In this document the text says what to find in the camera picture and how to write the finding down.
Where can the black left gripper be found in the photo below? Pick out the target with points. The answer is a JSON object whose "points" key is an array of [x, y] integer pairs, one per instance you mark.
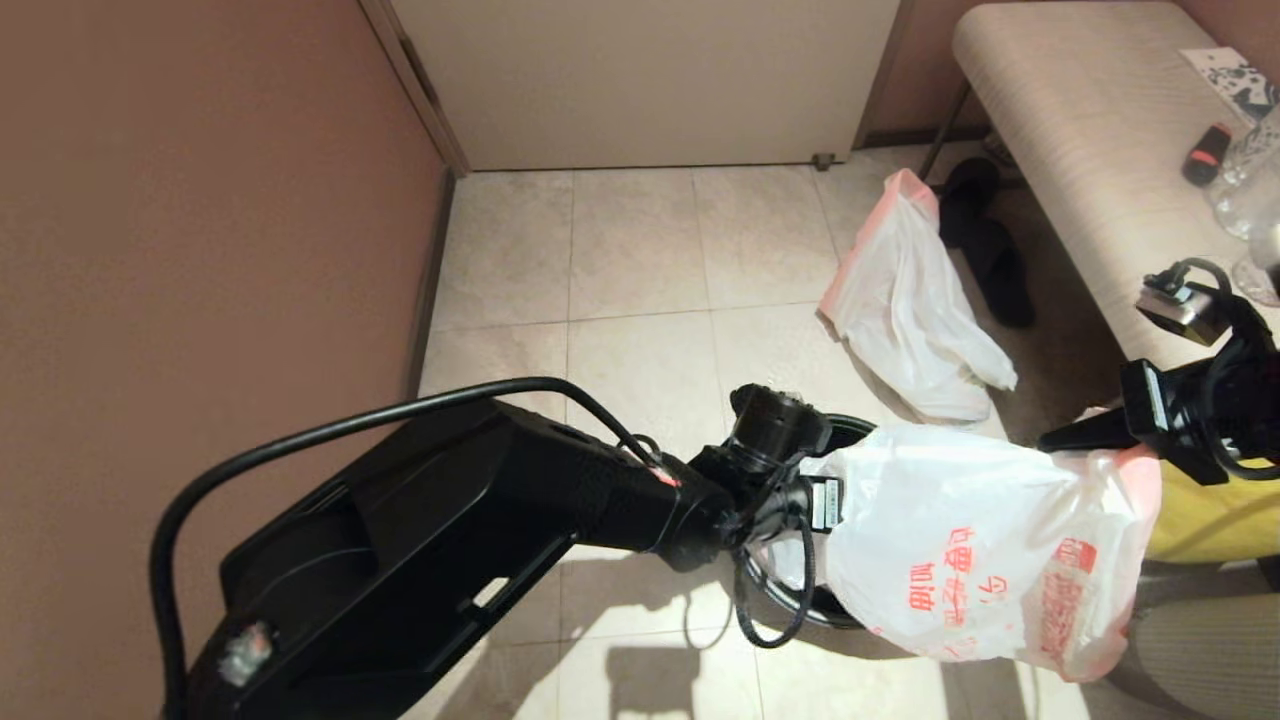
{"points": [[770, 500]]}

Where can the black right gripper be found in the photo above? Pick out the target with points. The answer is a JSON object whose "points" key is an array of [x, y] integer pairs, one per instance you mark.
{"points": [[1230, 410]]}

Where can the black trash bin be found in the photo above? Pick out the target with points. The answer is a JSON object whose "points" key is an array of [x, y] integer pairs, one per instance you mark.
{"points": [[850, 428]]}

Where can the red printed plastic bag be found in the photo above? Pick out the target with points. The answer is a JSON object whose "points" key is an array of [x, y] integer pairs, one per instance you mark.
{"points": [[950, 540]]}

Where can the white plastic bag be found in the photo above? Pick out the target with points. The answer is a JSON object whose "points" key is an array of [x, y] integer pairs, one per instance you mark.
{"points": [[900, 320]]}

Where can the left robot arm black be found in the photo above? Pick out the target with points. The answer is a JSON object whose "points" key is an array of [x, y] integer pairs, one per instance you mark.
{"points": [[430, 560]]}

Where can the yellow bag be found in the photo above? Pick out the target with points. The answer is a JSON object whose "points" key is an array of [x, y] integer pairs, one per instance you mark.
{"points": [[1210, 520]]}

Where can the black slipper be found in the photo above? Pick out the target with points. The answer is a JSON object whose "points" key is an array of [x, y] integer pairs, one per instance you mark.
{"points": [[1005, 285], [972, 195]]}

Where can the small clear glass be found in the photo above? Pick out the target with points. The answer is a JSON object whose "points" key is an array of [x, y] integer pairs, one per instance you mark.
{"points": [[1262, 280]]}

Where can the grey ribbed round object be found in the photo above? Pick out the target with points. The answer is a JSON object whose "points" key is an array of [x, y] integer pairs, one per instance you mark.
{"points": [[1210, 660]]}

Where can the beige wood grain table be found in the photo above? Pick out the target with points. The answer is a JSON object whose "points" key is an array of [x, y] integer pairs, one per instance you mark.
{"points": [[1070, 150]]}

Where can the large clear glass jar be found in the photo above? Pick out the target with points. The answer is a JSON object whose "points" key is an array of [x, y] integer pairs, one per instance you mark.
{"points": [[1255, 180]]}

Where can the black red small device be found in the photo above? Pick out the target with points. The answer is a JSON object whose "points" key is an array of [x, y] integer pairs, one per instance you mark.
{"points": [[1208, 155]]}

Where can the dark metal table leg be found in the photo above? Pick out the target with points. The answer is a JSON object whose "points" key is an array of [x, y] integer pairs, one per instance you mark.
{"points": [[938, 145]]}

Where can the blue white booklet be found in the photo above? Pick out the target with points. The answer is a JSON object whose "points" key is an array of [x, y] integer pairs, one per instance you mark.
{"points": [[1235, 75]]}

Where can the white door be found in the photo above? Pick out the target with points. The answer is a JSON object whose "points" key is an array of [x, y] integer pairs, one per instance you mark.
{"points": [[650, 80]]}

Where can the black cylindrical wrist camera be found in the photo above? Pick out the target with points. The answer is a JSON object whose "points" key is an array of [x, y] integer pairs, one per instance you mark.
{"points": [[775, 425]]}

